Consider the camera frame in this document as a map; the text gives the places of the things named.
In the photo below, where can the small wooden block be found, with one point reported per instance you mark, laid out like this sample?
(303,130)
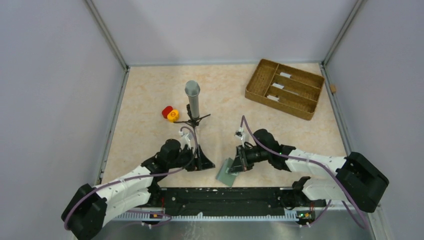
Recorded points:
(332,88)

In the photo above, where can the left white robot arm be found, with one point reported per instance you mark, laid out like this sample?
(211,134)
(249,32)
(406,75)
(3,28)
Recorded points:
(92,207)

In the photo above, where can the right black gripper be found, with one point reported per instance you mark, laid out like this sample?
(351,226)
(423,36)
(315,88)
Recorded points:
(241,162)

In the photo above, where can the grey microphone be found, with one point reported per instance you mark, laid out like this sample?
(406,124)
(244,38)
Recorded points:
(192,90)

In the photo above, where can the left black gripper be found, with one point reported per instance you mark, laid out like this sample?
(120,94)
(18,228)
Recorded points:
(201,162)

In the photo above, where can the green card holder wallet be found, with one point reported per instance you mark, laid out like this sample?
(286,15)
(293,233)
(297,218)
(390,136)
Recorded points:
(224,176)

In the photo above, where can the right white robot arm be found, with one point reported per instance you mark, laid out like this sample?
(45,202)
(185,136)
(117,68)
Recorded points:
(340,178)

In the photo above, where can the brown woven cutlery tray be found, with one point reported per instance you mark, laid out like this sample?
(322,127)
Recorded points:
(300,95)

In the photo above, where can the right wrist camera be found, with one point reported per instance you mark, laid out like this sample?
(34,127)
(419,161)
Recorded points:
(241,135)

